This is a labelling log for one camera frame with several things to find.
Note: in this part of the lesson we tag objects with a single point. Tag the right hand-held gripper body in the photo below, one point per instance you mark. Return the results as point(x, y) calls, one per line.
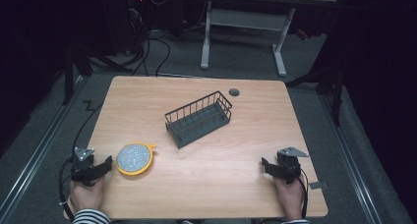
point(289, 165)

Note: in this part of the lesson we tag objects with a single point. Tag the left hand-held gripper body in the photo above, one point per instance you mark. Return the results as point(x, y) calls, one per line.
point(82, 165)

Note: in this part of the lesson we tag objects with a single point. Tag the yellow-rimmed round speckled disc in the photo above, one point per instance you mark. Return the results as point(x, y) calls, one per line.
point(134, 158)

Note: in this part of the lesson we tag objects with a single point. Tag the person's left hand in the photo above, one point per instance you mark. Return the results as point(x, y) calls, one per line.
point(86, 196)

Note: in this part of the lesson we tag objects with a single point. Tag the person's right hand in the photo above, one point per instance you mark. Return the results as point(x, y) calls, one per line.
point(290, 197)

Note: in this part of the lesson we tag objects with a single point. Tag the grey tape tab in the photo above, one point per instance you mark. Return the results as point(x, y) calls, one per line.
point(318, 185)

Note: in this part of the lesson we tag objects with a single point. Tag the grey round table grommet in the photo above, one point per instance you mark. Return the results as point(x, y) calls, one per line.
point(234, 92)

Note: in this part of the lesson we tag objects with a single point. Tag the black metal stand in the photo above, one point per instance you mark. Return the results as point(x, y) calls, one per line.
point(69, 76)
point(336, 86)

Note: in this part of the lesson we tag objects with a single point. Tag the white-legged background desk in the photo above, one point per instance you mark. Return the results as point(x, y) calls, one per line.
point(249, 19)

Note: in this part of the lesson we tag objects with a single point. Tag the metal floor rail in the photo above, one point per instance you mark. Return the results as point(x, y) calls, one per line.
point(352, 161)
point(36, 158)

